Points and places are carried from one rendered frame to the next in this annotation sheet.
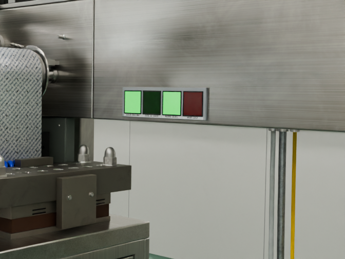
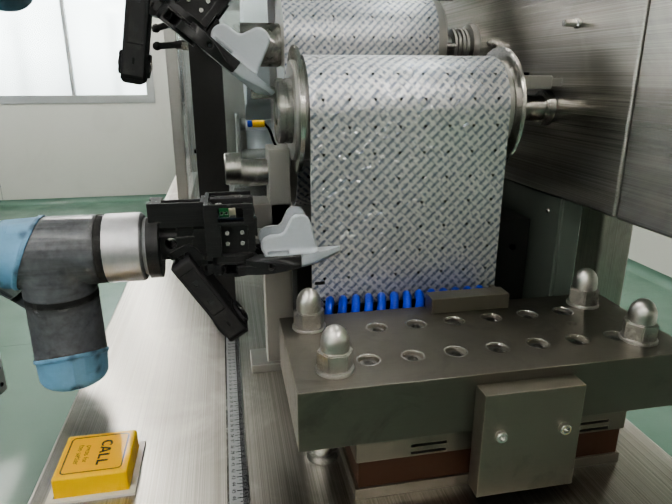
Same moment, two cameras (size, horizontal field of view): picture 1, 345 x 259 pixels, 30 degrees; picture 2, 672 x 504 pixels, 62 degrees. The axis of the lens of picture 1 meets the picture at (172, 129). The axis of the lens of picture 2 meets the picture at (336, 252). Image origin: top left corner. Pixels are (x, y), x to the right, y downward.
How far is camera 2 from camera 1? 0.96 m
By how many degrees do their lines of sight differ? 41
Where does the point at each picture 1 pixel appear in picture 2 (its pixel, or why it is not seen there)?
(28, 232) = (399, 487)
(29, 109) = (474, 188)
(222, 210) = not seen: outside the picture
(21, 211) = (383, 448)
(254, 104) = not seen: outside the picture
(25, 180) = (391, 393)
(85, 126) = not seen: hidden behind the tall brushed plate
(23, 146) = (455, 260)
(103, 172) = (613, 370)
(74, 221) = (510, 482)
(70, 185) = (507, 410)
